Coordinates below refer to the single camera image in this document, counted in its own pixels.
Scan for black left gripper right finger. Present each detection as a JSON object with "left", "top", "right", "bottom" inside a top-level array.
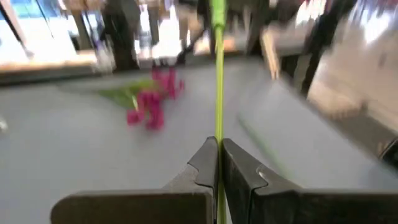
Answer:
[{"left": 221, "top": 138, "right": 398, "bottom": 224}]

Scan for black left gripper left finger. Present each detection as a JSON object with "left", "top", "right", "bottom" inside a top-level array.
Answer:
[{"left": 50, "top": 136, "right": 220, "bottom": 224}]

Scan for purple artificial flower bunch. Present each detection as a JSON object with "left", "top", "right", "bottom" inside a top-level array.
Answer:
[{"left": 93, "top": 67, "right": 187, "bottom": 131}]

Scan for white artificial tulip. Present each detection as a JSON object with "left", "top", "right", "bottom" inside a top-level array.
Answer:
[{"left": 208, "top": 0, "right": 228, "bottom": 224}]

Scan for blue-grey table mat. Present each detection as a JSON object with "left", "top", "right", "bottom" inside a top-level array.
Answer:
[{"left": 0, "top": 57, "right": 398, "bottom": 224}]

